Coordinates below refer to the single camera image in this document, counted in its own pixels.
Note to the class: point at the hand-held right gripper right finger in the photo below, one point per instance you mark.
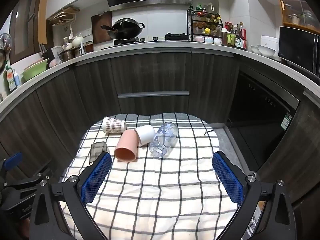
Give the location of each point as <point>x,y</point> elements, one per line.
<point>228,180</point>

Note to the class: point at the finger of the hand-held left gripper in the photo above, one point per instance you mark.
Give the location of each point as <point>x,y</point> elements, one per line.
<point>37,176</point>
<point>13,160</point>

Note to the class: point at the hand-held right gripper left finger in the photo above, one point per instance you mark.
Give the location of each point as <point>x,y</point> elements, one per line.
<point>97,177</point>

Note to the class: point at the grey translucent square cup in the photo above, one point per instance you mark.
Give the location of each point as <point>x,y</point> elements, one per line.
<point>96,151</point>

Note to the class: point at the pink plastic cup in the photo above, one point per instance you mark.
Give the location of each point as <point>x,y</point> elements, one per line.
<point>127,145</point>

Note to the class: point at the white cup with dotted print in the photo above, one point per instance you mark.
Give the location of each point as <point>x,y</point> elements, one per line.
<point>113,125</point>

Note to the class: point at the plain white cup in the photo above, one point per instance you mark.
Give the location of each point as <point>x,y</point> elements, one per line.
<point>146,134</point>

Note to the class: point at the black thread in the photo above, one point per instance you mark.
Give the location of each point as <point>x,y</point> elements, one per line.
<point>208,132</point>

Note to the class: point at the black white checkered cloth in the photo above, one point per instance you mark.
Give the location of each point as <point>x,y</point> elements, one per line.
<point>155,187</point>

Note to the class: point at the black built-in dishwasher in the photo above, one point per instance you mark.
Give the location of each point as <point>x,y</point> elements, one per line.
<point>257,120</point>

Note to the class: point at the clear glass jar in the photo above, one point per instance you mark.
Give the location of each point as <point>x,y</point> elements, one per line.
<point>165,137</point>

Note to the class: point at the white bottle with blue label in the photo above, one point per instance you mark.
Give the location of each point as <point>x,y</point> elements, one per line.
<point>17,80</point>

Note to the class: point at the green dish soap bottle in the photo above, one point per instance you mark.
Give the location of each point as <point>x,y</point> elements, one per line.
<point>10,78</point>

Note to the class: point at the green plastic basin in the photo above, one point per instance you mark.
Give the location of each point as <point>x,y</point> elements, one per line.
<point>36,71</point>

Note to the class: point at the dark wood cabinet drawer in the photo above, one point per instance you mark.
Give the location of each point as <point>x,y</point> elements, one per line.
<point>153,102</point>

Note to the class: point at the pink plastic bag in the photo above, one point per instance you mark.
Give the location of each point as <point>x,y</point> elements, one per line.
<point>55,63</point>

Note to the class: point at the hanging pan lid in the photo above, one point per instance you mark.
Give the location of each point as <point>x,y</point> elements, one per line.
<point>5,50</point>

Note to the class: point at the black knife block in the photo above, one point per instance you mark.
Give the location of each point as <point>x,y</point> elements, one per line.
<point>44,51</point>

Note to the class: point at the steel pot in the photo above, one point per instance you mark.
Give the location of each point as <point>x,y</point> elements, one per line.
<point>67,55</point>

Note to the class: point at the glass jar with brown contents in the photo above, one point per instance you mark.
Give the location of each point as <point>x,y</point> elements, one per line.
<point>89,47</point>

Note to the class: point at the small white bowl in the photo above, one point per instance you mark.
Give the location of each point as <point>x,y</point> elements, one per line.
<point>254,49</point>

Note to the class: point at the large white bowl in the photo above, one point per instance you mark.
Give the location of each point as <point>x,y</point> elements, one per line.
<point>266,50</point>

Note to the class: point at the white teapot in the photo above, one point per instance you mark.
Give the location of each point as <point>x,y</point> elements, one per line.
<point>77,40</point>

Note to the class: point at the white hanging spatula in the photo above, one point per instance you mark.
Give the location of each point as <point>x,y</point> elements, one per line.
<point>71,33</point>

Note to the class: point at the white ceramic spice jar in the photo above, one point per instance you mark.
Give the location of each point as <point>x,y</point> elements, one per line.
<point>217,40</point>
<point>208,39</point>

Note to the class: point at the white rice cooker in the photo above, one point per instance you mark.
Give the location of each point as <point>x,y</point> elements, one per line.
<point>269,44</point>

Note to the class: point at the dark soy sauce bottle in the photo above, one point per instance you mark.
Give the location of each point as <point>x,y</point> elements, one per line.
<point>240,38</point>

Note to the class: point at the black gas cooktop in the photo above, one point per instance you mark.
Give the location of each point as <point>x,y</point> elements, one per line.
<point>150,41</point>

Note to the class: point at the black microwave oven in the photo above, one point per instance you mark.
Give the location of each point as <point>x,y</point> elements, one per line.
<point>297,47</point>

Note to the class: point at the dark wooden cutting board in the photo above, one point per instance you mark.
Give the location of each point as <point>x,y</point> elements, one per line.
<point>98,27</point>

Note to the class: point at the black wok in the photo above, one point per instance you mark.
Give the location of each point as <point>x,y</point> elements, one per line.
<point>126,28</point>

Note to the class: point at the black burner grate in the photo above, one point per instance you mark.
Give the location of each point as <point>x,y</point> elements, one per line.
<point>175,36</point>

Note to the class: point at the red lidded jar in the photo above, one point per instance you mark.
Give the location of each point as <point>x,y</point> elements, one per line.
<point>228,27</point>

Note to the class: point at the wall-mounted drying rack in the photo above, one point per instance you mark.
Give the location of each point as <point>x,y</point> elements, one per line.
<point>63,15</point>

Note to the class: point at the wooden glass-door wall cabinet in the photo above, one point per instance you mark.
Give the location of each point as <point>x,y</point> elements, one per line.
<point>298,8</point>

